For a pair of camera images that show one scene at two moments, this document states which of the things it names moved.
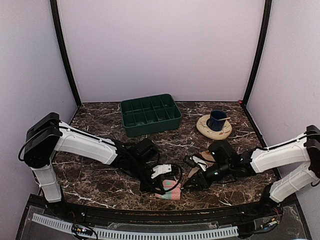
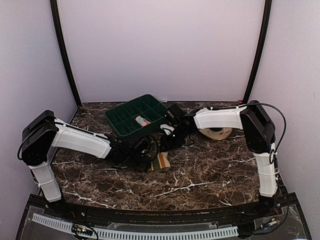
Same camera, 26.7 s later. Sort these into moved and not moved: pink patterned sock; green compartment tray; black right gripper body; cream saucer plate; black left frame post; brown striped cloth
Moved: green compartment tray; brown striped cloth; black right gripper body; pink patterned sock
Not moved: black left frame post; cream saucer plate
